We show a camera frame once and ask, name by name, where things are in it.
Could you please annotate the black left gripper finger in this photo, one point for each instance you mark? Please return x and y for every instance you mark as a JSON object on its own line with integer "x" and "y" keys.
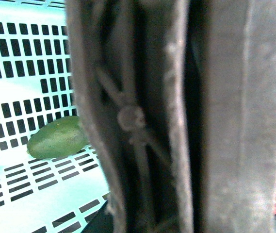
{"x": 234, "y": 43}

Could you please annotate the green avocado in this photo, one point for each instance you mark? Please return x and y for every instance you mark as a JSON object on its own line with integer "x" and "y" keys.
{"x": 60, "y": 138}

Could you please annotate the light teal plastic basket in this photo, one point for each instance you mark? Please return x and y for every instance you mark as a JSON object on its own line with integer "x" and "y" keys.
{"x": 40, "y": 196}

